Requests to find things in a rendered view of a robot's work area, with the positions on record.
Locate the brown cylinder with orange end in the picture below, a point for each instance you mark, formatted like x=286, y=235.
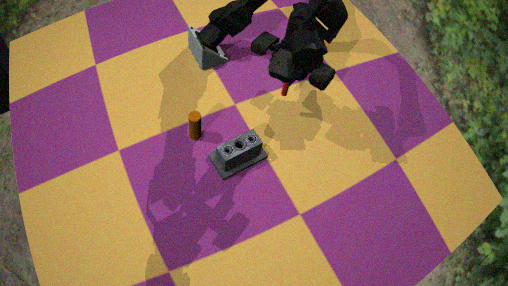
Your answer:
x=195, y=125

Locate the red peg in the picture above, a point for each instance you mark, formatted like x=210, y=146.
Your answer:
x=284, y=89

